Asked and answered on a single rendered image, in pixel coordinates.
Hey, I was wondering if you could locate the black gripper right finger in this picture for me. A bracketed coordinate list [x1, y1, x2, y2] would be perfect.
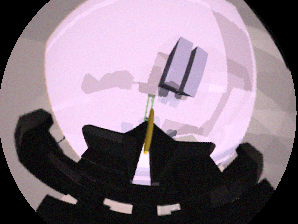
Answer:
[149, 124, 216, 186]

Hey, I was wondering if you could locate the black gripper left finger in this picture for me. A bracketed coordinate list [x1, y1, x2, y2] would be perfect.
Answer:
[82, 121, 148, 183]

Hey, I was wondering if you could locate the gold coin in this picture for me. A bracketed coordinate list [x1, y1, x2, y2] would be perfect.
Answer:
[144, 108, 154, 153]

